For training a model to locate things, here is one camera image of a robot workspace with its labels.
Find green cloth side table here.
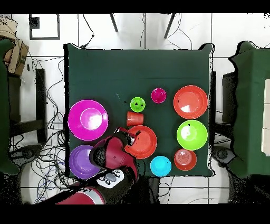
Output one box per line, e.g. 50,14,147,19
0,39,21,175
228,41,270,179

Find green bowl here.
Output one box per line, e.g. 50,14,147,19
176,119,208,151

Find black stand frame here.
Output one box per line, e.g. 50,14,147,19
221,71,238,125
8,68,48,144

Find black square floor frame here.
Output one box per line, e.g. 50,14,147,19
28,13,61,40

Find tangle of black cables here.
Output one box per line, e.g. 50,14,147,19
8,57,98,204

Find black cable with plug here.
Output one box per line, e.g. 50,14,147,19
79,13,95,50

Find wide orange bowl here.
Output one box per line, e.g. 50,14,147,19
124,125,158,160
173,85,209,120

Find purple bowl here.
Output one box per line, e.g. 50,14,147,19
69,144,102,180

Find dark green tablecloth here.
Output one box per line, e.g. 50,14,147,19
63,43,214,178

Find cardboard box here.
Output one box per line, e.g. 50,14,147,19
0,16,30,76

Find large pink bowl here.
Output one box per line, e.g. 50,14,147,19
67,99,109,142

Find white boxes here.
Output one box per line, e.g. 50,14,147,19
261,78,270,157

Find black camera tripod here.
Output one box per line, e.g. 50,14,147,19
109,13,177,39

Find small blue bowl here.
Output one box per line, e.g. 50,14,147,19
150,155,172,178

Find crimson red cup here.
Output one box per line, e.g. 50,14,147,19
151,88,167,104

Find grey pedestal leg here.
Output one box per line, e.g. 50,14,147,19
9,144,44,167
211,145,236,167

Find green cup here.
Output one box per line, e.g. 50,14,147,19
130,97,147,113

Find orange cup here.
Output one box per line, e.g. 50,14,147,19
126,111,144,127

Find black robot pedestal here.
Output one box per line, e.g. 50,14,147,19
130,176,169,204

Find small deep orange bowl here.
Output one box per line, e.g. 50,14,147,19
174,148,197,171

